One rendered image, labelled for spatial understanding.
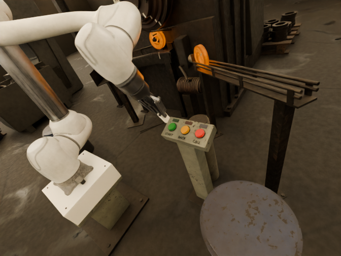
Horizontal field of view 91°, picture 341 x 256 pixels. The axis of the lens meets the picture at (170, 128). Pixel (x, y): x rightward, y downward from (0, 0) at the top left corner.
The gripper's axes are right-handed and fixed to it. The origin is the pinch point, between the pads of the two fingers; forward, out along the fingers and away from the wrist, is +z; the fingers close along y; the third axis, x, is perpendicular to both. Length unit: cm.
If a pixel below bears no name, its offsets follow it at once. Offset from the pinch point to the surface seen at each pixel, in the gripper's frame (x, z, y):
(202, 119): -13.3, 23.1, -5.3
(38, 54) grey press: -74, 3, 347
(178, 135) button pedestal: 4.0, 9.3, -5.0
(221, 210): 24.7, 18.6, -30.5
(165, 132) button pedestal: 4.3, 9.3, 2.8
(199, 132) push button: 0.3, 8.3, -14.9
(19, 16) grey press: -98, -47, 321
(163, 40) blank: -74, 16, 54
